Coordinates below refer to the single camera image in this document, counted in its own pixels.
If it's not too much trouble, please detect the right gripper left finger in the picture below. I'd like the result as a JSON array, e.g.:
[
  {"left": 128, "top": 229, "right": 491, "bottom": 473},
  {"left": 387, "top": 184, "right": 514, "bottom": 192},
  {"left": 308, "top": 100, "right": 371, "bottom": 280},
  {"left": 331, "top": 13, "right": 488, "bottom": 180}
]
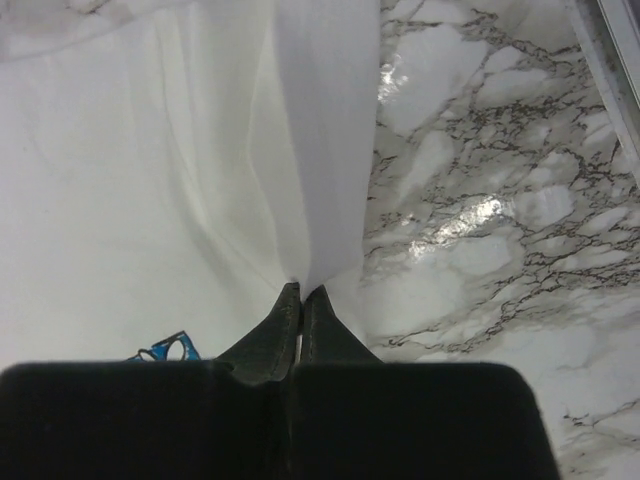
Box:
[{"left": 214, "top": 283, "right": 300, "bottom": 385}]

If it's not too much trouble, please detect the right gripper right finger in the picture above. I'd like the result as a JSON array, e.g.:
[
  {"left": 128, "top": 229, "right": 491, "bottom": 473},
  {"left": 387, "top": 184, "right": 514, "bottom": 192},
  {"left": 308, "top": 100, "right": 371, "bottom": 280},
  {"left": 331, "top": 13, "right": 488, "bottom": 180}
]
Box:
[{"left": 302, "top": 286, "right": 382, "bottom": 364}]

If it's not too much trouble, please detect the white t-shirt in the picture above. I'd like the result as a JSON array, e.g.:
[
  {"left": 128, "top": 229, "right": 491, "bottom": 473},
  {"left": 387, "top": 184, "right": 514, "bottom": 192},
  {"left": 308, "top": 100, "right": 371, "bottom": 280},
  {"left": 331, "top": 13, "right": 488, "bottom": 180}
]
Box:
[{"left": 1, "top": 1, "right": 380, "bottom": 366}]

